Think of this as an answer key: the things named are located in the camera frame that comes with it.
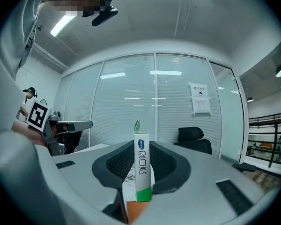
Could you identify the white paper notice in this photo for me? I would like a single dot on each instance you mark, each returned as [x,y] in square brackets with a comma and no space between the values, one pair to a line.
[201,105]
[198,90]

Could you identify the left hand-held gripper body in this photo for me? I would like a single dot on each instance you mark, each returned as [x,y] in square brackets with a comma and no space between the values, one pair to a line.
[38,115]

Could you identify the black head-worn camera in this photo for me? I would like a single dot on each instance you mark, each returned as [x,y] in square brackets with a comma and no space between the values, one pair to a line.
[105,15]

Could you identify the long ceiling light panel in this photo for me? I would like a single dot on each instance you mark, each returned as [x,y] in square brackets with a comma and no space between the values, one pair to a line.
[62,24]

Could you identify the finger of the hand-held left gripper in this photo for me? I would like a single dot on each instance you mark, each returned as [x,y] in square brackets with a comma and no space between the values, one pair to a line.
[80,125]

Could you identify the black metal railing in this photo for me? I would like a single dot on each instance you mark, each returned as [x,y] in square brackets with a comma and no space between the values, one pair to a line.
[275,135]

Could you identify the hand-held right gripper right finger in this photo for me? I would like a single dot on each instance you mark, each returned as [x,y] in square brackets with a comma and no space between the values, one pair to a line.
[168,165]

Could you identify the black office chair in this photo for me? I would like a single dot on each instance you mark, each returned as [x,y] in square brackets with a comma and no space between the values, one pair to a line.
[194,140]

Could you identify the frosted glass partition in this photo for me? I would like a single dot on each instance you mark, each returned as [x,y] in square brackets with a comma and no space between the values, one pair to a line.
[124,102]

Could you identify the white container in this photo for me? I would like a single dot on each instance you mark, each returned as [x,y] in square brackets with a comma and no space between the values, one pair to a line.
[128,193]

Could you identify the small white green package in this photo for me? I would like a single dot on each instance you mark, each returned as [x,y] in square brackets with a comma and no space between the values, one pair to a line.
[142,163]

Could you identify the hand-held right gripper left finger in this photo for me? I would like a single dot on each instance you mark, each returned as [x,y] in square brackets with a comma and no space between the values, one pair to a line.
[118,163]

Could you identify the person's left forearm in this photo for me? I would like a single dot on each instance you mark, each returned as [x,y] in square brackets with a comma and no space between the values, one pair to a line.
[29,132]

